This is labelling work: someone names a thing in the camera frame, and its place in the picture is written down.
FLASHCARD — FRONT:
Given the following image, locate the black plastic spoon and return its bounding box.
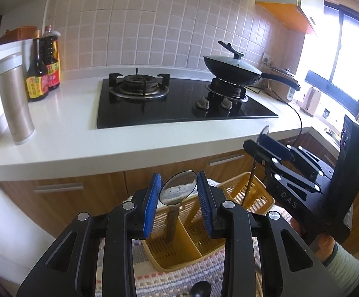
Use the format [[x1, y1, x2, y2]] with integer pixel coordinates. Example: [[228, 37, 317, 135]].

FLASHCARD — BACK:
[[241, 125, 269, 205]]

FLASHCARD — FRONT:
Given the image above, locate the clear grey plastic spoon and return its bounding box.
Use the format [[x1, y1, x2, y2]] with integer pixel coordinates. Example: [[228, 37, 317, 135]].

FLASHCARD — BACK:
[[159, 170, 198, 243]]

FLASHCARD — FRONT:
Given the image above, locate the right hand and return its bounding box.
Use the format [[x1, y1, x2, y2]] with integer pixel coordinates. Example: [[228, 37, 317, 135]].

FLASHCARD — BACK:
[[290, 218, 336, 264]]

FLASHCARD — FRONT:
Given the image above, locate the cream electric kettle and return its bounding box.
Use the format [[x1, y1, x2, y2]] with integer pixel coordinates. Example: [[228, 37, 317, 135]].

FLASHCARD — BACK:
[[300, 87, 321, 117]]

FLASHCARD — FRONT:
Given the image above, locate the beige rice cooker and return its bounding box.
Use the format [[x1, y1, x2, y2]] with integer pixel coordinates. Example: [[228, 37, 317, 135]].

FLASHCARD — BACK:
[[270, 66, 298, 82]]

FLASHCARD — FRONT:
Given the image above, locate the yellow plastic utensil basket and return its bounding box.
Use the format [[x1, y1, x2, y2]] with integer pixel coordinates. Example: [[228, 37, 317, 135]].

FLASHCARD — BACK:
[[141, 171, 276, 273]]

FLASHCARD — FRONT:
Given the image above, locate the striped woven table mat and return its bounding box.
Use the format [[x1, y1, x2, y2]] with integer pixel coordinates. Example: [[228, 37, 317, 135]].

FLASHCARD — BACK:
[[96, 178, 295, 297]]

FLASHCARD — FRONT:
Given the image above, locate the black gas stove top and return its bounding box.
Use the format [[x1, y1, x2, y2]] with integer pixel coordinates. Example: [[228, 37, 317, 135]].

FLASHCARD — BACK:
[[96, 72, 278, 129]]

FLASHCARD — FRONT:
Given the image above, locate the dark soy sauce bottle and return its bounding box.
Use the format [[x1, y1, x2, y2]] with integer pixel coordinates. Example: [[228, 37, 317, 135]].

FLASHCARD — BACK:
[[26, 29, 49, 102]]

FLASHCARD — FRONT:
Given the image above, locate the steel thermos flask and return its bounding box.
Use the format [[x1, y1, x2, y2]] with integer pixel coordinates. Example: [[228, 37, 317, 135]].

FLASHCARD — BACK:
[[0, 52, 35, 144]]

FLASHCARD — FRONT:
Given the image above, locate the black power cable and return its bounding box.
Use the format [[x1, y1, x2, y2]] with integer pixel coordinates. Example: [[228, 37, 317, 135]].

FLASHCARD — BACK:
[[247, 83, 305, 149]]

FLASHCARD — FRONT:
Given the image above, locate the black wok with handle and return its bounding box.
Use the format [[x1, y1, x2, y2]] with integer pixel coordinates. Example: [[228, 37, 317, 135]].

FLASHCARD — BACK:
[[203, 55, 300, 91]]

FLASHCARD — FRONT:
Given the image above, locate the wok lid with handle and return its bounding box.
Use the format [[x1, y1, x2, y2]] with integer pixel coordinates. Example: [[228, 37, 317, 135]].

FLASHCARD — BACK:
[[203, 40, 261, 76]]

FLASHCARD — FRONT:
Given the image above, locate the dark window frame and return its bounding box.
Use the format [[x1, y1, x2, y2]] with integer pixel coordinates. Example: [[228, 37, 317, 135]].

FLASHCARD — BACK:
[[306, 1, 359, 115]]

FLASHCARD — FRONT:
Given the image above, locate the orange wall cabinet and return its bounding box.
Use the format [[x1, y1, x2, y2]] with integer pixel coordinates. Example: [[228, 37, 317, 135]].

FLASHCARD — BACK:
[[255, 0, 324, 34]]

